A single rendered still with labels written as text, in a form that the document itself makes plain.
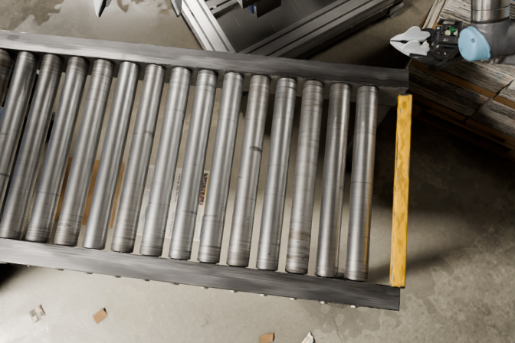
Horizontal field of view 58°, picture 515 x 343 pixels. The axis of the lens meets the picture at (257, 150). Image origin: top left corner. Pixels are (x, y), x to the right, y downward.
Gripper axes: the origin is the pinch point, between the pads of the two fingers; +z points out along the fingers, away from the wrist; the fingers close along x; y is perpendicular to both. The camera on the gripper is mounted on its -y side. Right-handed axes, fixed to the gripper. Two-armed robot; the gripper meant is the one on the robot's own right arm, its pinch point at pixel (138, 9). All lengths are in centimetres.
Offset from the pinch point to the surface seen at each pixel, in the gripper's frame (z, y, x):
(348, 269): 39, 40, -39
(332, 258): 36, 39, -36
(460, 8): -25, 39, -77
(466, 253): 36, 110, -107
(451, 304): 54, 111, -99
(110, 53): -16, 46, 12
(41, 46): -20, 48, 30
